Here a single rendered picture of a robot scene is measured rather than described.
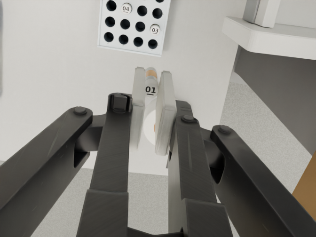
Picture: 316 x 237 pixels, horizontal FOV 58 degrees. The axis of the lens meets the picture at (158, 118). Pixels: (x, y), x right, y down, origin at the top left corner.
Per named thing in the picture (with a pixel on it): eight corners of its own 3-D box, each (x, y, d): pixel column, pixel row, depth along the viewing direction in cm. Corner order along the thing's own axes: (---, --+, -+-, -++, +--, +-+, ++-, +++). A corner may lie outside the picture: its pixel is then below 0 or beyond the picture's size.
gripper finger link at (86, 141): (124, 158, 14) (63, 151, 14) (130, 114, 19) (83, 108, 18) (128, 132, 13) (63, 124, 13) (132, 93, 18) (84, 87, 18)
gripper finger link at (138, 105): (138, 154, 16) (124, 152, 16) (140, 104, 22) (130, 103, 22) (145, 105, 15) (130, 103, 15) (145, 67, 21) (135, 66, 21)
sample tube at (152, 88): (156, 80, 25) (157, 99, 21) (142, 78, 25) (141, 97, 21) (158, 66, 25) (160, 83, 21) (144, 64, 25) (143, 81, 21)
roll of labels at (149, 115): (135, 109, 45) (134, 120, 41) (174, 87, 43) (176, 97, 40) (157, 142, 47) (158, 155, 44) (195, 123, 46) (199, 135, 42)
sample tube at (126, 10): (132, 11, 38) (130, 15, 34) (123, 10, 38) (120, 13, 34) (134, 2, 38) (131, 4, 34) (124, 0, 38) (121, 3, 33)
